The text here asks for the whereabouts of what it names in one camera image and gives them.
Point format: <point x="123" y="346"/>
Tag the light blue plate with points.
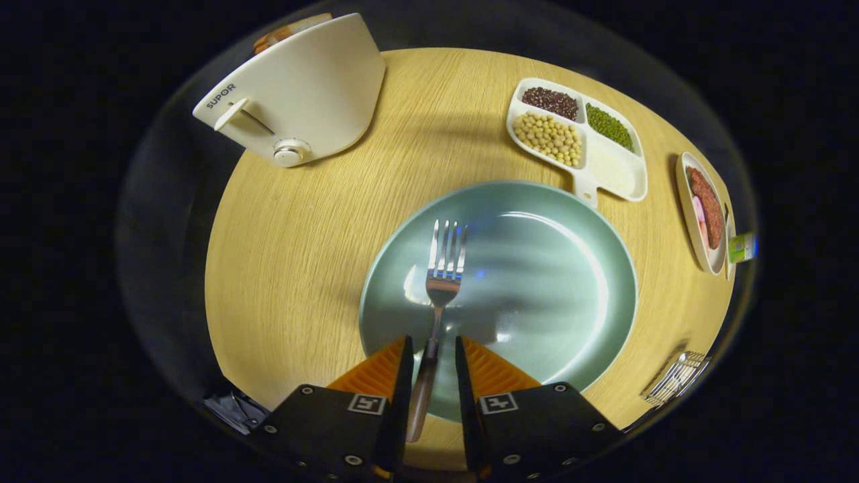
<point x="537" y="282"/>

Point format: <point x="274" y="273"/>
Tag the beige plate with food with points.
<point x="688" y="215"/>

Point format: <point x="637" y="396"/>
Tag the toasted bread slice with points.
<point x="282" y="33"/>

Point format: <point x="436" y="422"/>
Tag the pale pink ham slice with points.
<point x="699" y="209"/>

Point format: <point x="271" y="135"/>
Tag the red pink ham slice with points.
<point x="704" y="236"/>

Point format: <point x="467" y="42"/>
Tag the cream white toaster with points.
<point x="309" y="87"/>

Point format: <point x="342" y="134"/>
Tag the green mung beans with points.
<point x="607" y="124"/>

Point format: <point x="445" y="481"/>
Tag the perforated metal basket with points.
<point x="674" y="382"/>

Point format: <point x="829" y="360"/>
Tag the silver bottle with green label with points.
<point x="741" y="247"/>

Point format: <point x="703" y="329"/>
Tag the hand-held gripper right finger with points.
<point x="466" y="396"/>

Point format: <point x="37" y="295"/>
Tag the dark red beans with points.
<point x="550" y="102"/>

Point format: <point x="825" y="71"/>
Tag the white divided snack tray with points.
<point x="611" y="171"/>

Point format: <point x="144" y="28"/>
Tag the brown steak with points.
<point x="708" y="204"/>

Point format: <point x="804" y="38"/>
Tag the yellow soybeans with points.
<point x="547" y="136"/>

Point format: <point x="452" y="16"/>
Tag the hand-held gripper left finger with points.
<point x="402" y="389"/>

